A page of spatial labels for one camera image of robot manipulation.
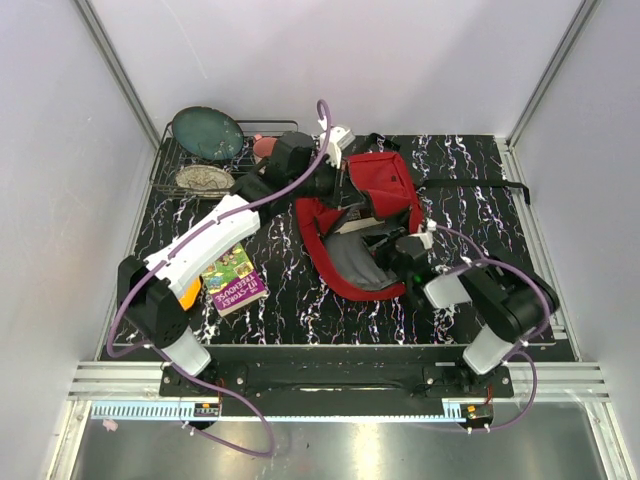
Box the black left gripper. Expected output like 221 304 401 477
289 155 365 211

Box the red student backpack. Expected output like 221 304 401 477
294 132 531 303

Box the purple treehouse book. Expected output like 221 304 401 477
201 243 269 317

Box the yellow paperback book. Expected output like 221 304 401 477
334 208 383 234

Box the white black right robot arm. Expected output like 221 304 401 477
363 221 559 397

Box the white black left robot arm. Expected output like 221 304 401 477
114 126 355 396

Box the pink cartoon mug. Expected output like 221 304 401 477
252 134 277 164

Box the speckled beige small plate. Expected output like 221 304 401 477
175 165 235 195

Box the teal ceramic plate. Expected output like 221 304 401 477
171 106 244 161

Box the orange plastic plate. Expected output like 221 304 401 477
179 277 202 311

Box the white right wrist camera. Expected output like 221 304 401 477
411 219 438 250

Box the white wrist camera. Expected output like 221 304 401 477
320 125 355 169
411 219 438 250

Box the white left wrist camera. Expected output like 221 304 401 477
320 125 355 169

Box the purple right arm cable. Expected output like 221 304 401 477
424 222 557 434

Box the dark wire dish rack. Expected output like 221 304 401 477
149 120 299 200

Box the aluminium frame rail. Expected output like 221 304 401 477
68 362 610 403

